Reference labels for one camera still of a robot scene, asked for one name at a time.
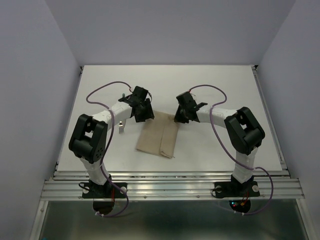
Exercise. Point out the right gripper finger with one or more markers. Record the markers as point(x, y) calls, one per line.
point(192, 116)
point(180, 115)

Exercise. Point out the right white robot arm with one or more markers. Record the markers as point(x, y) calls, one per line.
point(244, 131)

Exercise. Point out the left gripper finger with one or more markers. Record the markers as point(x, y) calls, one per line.
point(142, 114)
point(148, 112)

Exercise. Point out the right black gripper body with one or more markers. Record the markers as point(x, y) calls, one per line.
point(185, 110)

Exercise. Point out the silver fork teal handle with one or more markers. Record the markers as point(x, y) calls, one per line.
point(121, 126)

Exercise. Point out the aluminium rail frame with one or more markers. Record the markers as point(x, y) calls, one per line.
point(170, 205)

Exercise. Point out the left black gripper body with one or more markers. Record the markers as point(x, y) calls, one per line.
point(142, 104)

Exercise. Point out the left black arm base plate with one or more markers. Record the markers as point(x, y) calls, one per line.
point(91, 190)

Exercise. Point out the beige cloth napkin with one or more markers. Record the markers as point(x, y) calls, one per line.
point(158, 135)

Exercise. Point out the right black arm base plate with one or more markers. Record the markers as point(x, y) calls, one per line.
point(228, 189)

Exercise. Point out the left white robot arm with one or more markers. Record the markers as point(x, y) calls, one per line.
point(89, 142)

